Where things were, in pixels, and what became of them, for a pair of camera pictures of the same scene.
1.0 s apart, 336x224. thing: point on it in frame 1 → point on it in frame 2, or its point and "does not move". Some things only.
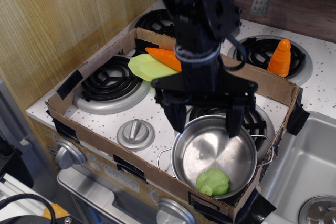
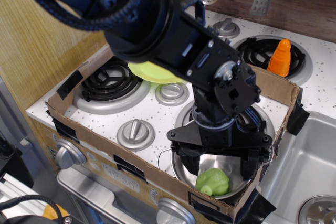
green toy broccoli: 213,182 does not move
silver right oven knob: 170,212 does not move
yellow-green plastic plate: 146,67 does not move
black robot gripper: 203,78 → 218,131
